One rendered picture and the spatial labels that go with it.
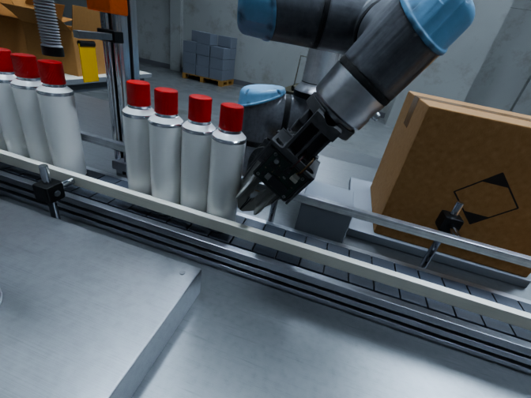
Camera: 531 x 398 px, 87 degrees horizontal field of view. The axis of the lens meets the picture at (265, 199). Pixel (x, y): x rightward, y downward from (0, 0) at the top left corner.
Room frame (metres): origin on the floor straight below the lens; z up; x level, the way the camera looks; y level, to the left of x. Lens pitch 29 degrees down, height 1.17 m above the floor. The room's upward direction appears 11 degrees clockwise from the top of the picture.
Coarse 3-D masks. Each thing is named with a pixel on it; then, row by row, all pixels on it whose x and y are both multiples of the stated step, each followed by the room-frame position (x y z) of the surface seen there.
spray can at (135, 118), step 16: (128, 80) 0.43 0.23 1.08; (128, 96) 0.42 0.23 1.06; (144, 96) 0.43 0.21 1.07; (128, 112) 0.41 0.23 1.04; (144, 112) 0.42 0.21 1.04; (128, 128) 0.41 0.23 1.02; (144, 128) 0.42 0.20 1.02; (128, 144) 0.41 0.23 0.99; (144, 144) 0.41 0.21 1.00; (128, 160) 0.41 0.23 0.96; (144, 160) 0.41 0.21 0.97; (128, 176) 0.42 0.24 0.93; (144, 176) 0.41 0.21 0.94; (144, 192) 0.41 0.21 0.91
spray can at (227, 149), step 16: (224, 112) 0.39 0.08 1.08; (240, 112) 0.39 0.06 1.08; (224, 128) 0.39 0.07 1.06; (240, 128) 0.40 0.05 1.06; (224, 144) 0.38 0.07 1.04; (240, 144) 0.38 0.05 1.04; (224, 160) 0.38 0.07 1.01; (240, 160) 0.39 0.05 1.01; (224, 176) 0.38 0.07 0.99; (240, 176) 0.40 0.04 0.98; (208, 192) 0.39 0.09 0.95; (224, 192) 0.38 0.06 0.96; (208, 208) 0.38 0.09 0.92; (224, 208) 0.38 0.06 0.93
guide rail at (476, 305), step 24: (24, 168) 0.43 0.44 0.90; (96, 192) 0.40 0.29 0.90; (120, 192) 0.39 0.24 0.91; (192, 216) 0.37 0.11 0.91; (216, 216) 0.37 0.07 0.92; (264, 240) 0.35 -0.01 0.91; (288, 240) 0.35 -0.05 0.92; (336, 264) 0.33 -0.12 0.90; (360, 264) 0.32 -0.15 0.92; (408, 288) 0.31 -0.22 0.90; (432, 288) 0.30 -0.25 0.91; (480, 312) 0.29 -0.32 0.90; (504, 312) 0.28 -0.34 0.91
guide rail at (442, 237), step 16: (96, 144) 0.48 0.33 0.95; (112, 144) 0.48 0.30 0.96; (336, 208) 0.40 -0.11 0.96; (352, 208) 0.40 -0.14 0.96; (384, 224) 0.38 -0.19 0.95; (400, 224) 0.38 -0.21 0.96; (416, 224) 0.38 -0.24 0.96; (448, 240) 0.37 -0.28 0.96; (464, 240) 0.36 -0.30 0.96; (496, 256) 0.35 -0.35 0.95; (512, 256) 0.35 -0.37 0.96; (528, 256) 0.35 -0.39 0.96
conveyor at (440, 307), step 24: (0, 168) 0.44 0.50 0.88; (72, 192) 0.41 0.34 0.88; (144, 216) 0.39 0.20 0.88; (168, 216) 0.39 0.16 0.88; (240, 216) 0.44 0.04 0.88; (240, 240) 0.37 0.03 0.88; (312, 240) 0.41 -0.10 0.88; (312, 264) 0.34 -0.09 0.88; (384, 264) 0.38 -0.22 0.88; (384, 288) 0.32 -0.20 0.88; (456, 288) 0.35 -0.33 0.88; (456, 312) 0.30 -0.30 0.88; (528, 312) 0.33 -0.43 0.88; (528, 336) 0.28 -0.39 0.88
